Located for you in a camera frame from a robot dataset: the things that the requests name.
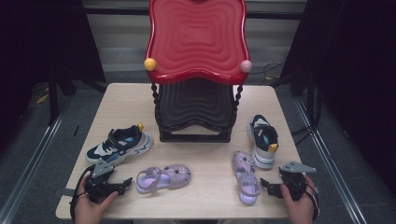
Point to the black horizontal bar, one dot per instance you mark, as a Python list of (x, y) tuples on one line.
[(274, 14)]

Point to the dark curtain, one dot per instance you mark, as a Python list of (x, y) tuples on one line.
[(358, 77), (37, 46)]

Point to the metal floor rail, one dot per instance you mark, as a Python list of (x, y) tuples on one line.
[(323, 152), (40, 154)]

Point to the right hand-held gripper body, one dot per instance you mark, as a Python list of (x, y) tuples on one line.
[(294, 185)]

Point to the red and black shoe rack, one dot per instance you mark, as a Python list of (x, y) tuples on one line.
[(197, 37)]

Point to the navy and white sneaker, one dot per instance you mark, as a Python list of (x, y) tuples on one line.
[(121, 146), (264, 140)]

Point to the person's left hand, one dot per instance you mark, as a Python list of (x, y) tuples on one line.
[(88, 213)]

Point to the person's right hand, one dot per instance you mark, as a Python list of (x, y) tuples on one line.
[(300, 211)]

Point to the black metal stand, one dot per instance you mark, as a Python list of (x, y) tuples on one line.
[(53, 102)]

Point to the grey tape strip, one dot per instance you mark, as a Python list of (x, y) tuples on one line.
[(67, 192)]

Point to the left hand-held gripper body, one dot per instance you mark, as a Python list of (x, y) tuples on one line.
[(98, 186)]

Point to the yellow floor tape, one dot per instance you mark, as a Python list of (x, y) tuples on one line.
[(42, 99)]

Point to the purple sandal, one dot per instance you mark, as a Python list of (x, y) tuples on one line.
[(246, 177), (169, 177)]

